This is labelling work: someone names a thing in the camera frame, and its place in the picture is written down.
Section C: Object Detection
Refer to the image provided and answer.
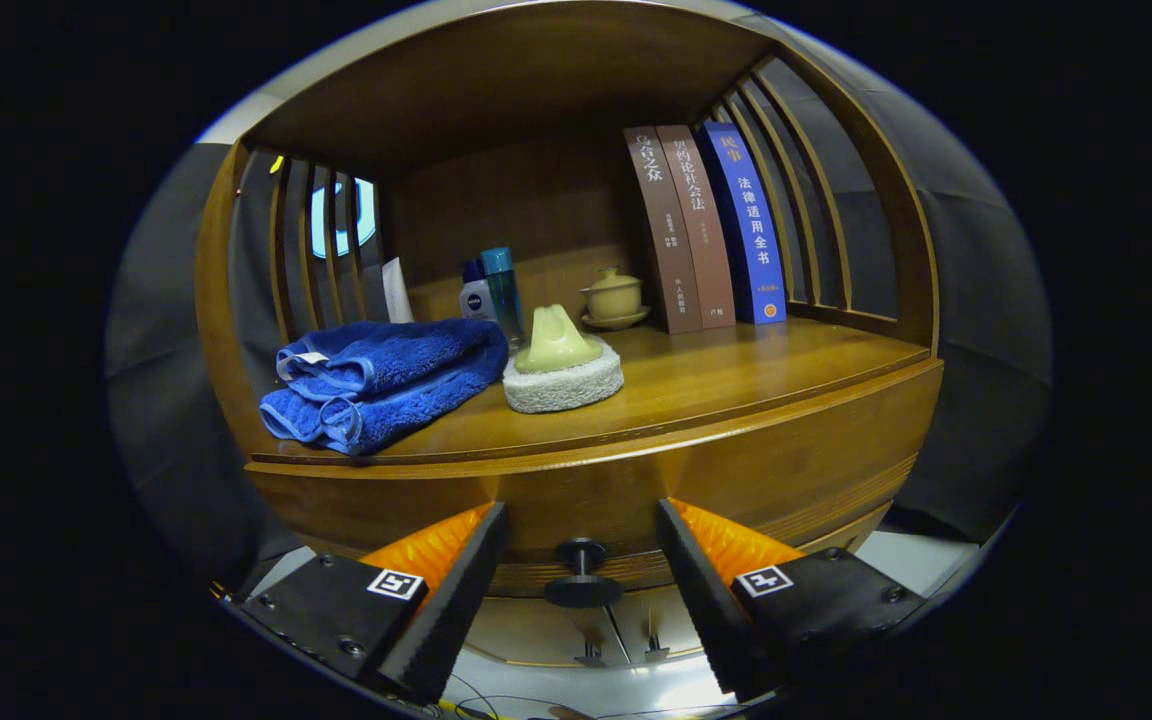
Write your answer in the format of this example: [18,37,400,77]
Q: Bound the white sponge brush yellow handle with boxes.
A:
[502,304,625,414]

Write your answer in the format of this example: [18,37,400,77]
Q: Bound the clear blue bottle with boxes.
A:
[481,247,527,349]

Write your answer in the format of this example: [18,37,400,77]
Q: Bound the wooden drawer with black knob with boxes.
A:
[246,358,945,609]

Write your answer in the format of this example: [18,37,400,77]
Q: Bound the white lotion bottle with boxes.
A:
[459,260,497,321]

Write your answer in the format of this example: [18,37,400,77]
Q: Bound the blue folded towel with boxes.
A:
[259,318,510,457]

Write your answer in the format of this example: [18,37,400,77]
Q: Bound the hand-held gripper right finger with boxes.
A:
[656,497,927,703]

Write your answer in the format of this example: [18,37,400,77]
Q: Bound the white tube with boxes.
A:
[381,257,415,324]

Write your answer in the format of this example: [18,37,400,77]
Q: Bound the wooden countertop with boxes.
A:
[248,318,935,469]

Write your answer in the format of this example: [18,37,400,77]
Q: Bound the beige lidded tea cup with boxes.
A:
[579,267,651,331]

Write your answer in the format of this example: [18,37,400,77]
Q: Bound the reddish brown book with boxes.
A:
[656,125,737,330]

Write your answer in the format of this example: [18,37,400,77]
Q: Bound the wooden cabinet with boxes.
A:
[194,0,942,669]

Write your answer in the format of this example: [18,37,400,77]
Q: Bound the blue book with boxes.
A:
[698,122,788,326]

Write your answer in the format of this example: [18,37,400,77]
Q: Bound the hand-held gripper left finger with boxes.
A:
[226,500,511,707]

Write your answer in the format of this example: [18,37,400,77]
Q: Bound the dark brown book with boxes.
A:
[623,126,704,335]

